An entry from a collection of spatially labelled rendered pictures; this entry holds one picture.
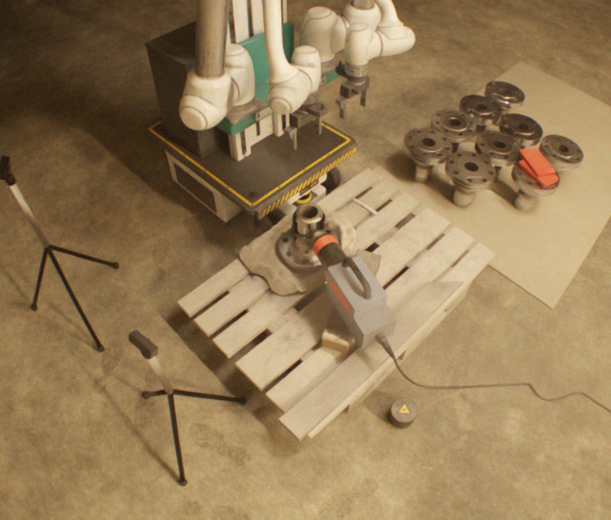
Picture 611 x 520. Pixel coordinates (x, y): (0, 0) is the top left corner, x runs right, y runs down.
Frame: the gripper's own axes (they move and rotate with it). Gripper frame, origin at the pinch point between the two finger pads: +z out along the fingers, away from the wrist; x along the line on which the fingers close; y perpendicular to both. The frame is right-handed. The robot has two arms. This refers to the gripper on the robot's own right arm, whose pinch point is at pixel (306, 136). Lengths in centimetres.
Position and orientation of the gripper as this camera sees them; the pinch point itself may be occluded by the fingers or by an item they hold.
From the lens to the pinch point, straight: 194.0
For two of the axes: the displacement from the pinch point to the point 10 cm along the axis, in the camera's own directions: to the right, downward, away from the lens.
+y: -7.1, -5.5, 4.3
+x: -7.0, 5.6, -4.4
